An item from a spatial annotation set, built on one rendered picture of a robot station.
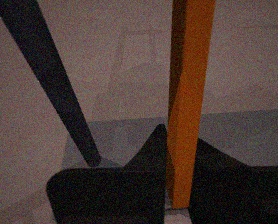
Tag orange rectangular bar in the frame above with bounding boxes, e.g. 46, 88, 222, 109
166, 0, 216, 209

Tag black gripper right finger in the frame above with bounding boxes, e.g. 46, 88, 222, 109
187, 137, 278, 224

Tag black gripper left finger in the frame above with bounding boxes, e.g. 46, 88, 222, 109
46, 124, 167, 224

